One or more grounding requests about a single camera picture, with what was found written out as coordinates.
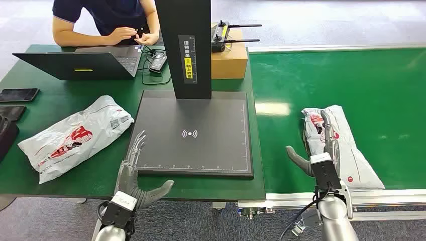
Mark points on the person's left forearm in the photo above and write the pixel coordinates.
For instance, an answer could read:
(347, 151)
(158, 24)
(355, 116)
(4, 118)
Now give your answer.
(153, 20)

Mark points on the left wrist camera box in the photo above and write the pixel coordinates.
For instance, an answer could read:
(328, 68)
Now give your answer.
(119, 209)

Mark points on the black inbound scanning machine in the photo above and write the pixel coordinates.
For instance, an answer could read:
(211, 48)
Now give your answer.
(193, 139)

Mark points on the black smartphone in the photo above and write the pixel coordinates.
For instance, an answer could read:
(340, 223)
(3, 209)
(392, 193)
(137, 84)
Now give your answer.
(18, 94)

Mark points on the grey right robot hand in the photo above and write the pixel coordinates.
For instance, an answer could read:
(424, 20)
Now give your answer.
(299, 161)

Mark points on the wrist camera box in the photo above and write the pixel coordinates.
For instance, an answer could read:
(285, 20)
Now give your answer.
(119, 209)
(326, 173)

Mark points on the black power adapter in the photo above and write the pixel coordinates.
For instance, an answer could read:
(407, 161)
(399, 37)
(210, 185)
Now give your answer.
(158, 62)

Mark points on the person's right hand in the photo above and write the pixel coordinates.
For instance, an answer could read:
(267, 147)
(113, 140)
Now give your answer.
(121, 35)

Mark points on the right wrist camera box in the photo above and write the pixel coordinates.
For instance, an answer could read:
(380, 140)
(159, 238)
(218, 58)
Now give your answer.
(326, 173)

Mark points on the person's left hand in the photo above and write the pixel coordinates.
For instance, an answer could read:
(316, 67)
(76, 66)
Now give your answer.
(148, 39)

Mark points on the black tablet device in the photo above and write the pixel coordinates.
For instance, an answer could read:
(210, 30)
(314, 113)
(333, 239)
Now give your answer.
(11, 112)

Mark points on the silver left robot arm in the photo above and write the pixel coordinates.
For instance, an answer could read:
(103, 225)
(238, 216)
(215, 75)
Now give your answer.
(111, 234)

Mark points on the person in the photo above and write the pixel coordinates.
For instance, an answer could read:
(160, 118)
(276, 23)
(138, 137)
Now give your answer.
(100, 13)

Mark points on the green conveyor belt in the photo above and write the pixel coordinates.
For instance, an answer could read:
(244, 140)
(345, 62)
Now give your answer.
(332, 76)

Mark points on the white courier package red print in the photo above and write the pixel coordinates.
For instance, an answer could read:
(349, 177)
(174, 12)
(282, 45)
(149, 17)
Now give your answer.
(356, 159)
(73, 139)

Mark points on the black remote controller with antennas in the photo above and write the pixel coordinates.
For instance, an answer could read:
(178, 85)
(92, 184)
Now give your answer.
(218, 41)

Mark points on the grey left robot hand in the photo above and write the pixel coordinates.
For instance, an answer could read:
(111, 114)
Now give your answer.
(128, 181)

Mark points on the black open laptop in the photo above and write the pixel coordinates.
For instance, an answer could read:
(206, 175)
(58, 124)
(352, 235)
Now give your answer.
(80, 65)

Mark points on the person's right forearm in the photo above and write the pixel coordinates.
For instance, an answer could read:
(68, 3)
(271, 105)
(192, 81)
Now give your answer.
(80, 40)

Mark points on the brown cardboard box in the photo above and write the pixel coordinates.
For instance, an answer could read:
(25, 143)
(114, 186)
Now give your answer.
(229, 63)

